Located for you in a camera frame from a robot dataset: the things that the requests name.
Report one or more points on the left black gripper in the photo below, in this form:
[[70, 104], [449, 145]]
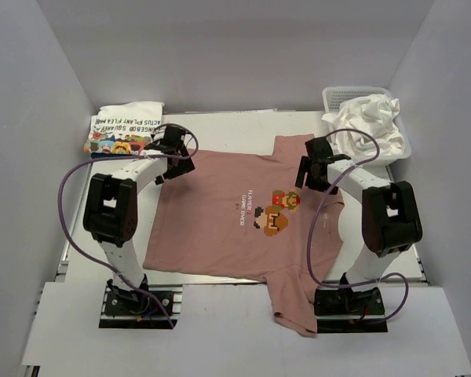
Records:
[[184, 166]]

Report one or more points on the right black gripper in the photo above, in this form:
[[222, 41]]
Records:
[[314, 185]]

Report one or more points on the pink t shirt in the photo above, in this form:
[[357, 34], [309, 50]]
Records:
[[241, 216]]

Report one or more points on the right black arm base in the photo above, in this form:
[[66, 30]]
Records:
[[341, 308]]

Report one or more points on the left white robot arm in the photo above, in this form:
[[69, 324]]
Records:
[[111, 212]]

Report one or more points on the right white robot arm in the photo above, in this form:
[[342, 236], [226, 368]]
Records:
[[390, 222]]

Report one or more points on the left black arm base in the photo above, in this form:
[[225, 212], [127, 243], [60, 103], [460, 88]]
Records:
[[123, 309]]

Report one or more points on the folded printed white t shirt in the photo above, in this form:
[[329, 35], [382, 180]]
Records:
[[123, 129]]

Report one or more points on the white plastic basket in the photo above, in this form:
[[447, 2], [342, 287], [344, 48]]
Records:
[[332, 98]]

